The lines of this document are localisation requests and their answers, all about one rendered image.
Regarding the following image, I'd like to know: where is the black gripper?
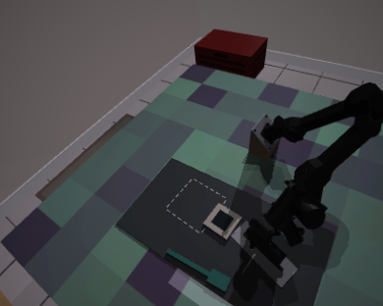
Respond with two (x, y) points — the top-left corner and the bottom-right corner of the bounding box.
(248, 200), (295, 249)

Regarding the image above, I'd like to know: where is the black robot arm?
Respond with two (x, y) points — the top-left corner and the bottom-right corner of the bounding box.
(261, 82), (383, 247)

